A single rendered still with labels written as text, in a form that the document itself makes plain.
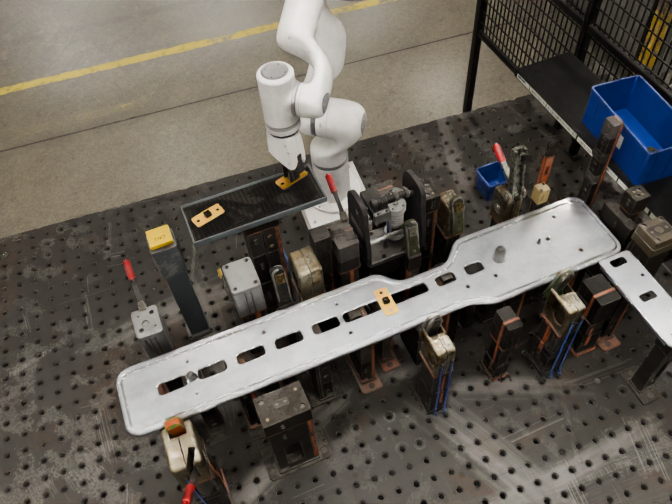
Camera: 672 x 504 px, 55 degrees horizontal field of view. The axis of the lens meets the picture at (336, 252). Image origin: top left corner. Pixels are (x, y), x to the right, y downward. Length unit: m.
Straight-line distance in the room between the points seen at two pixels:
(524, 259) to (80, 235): 1.52
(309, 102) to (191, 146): 2.27
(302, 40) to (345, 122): 0.44
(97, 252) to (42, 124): 1.88
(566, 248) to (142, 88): 2.94
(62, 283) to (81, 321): 0.18
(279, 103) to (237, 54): 2.79
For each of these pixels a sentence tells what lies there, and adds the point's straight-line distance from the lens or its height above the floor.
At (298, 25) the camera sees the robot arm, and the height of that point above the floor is 1.59.
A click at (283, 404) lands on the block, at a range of 1.55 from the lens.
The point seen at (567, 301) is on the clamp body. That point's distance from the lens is 1.72.
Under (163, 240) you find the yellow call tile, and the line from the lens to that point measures 1.71.
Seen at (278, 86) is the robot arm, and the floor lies 1.55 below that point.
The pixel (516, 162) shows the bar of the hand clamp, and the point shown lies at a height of 1.18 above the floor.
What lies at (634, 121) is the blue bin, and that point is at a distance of 2.24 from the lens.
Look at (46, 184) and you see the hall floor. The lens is 3.78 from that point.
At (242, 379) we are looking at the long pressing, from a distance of 1.63.
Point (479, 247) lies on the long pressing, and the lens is 1.83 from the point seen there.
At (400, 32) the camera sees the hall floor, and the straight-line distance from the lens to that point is 4.32.
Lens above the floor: 2.44
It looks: 53 degrees down
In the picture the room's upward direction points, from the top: 5 degrees counter-clockwise
